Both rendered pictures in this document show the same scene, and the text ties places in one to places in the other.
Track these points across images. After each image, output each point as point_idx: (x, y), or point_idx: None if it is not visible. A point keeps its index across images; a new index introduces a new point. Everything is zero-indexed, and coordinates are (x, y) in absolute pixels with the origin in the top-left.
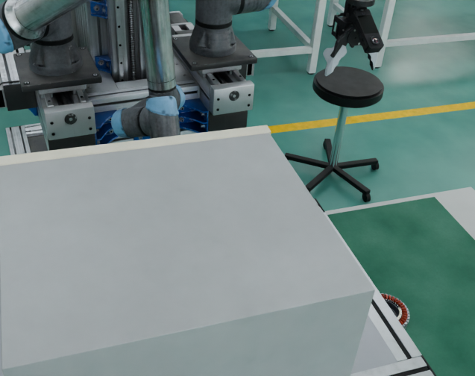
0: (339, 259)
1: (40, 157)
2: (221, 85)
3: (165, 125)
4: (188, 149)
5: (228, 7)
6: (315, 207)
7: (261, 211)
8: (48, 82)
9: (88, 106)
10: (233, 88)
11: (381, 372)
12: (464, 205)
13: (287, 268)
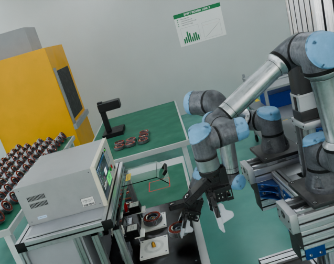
0: (27, 184)
1: (101, 141)
2: (283, 202)
3: (191, 179)
4: (90, 157)
5: (310, 158)
6: (47, 179)
7: (54, 172)
8: (254, 151)
9: (247, 168)
10: (281, 208)
11: (27, 233)
12: None
13: (31, 177)
